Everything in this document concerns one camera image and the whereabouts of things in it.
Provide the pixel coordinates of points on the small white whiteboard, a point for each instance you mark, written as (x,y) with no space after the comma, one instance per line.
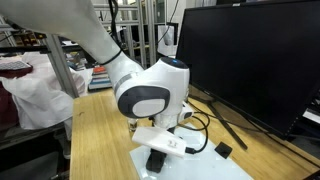
(206,166)

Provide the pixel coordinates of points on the grey calculator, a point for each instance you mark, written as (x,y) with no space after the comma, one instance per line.
(13,65)

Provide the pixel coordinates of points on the small black block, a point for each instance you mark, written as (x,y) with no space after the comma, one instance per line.
(223,150)

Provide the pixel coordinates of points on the black computer monitor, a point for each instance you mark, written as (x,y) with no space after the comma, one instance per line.
(253,56)

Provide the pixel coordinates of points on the black felt eraser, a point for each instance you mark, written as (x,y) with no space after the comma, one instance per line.
(154,167)

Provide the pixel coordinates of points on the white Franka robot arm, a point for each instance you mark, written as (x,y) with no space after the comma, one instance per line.
(150,83)

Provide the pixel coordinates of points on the white hanging bag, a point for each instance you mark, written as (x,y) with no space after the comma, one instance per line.
(166,40)

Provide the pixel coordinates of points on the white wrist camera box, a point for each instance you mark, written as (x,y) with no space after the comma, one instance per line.
(160,140)

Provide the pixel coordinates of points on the aluminium frame post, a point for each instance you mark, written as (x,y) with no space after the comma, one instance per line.
(61,66)

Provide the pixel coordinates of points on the stack of books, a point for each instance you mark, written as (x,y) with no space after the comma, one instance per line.
(99,79)

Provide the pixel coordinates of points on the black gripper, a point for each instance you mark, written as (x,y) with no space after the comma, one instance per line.
(158,155)

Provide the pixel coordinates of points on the black monitor stand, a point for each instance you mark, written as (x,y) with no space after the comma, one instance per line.
(226,128)

